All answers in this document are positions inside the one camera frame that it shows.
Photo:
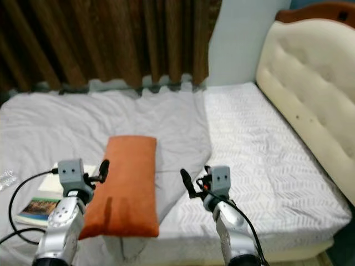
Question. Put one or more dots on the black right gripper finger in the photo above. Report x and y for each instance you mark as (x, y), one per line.
(207, 172)
(187, 180)

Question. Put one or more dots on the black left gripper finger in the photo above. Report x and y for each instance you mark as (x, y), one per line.
(105, 168)

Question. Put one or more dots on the orange rectangular pillow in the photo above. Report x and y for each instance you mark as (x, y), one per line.
(122, 188)

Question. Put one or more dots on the white book with landscape photo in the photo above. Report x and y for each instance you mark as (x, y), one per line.
(39, 209)

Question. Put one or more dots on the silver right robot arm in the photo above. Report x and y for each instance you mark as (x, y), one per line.
(230, 227)

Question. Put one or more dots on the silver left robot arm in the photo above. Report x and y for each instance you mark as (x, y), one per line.
(61, 227)

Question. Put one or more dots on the white patterned mattress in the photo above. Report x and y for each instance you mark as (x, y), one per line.
(249, 144)

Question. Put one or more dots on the grey bed blanket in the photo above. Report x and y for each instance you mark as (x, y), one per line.
(55, 127)

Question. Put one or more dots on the brown curtain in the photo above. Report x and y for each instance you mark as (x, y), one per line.
(105, 39)

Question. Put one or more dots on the cream tufted headboard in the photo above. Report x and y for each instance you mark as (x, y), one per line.
(310, 72)

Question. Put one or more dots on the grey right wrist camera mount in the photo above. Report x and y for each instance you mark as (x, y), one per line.
(220, 178)

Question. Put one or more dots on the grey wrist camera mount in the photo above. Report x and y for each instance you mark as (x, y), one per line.
(220, 178)
(71, 174)

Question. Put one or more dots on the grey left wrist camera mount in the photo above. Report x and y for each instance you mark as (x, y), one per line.
(71, 174)

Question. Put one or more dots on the brown wooden headboard frame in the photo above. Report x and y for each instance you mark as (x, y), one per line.
(316, 12)

